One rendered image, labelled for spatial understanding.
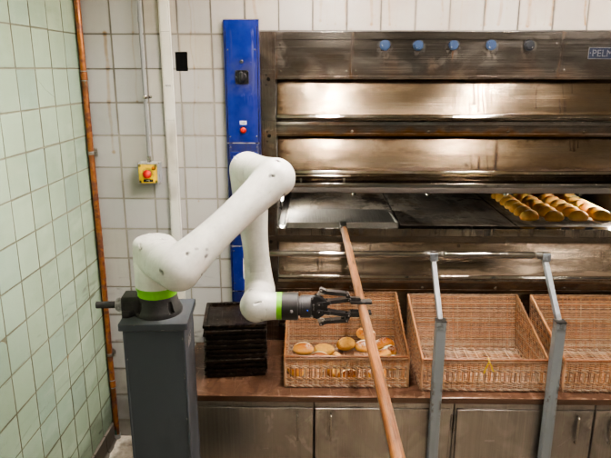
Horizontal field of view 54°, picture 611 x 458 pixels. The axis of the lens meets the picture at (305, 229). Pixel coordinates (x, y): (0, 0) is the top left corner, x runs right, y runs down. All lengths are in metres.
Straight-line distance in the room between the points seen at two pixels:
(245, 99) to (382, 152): 0.69
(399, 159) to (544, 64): 0.78
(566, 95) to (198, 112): 1.71
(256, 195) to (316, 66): 1.21
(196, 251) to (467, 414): 1.54
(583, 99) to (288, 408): 1.94
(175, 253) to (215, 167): 1.27
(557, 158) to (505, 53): 0.55
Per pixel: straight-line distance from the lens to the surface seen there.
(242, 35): 2.84
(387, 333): 3.08
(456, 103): 2.92
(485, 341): 3.16
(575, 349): 3.31
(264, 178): 1.79
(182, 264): 1.69
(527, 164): 3.03
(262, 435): 2.79
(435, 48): 2.91
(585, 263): 3.27
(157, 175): 2.91
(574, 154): 3.12
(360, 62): 2.87
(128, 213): 3.07
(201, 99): 2.90
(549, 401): 2.79
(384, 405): 1.47
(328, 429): 2.76
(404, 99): 2.88
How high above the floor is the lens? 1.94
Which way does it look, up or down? 15 degrees down
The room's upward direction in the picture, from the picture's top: straight up
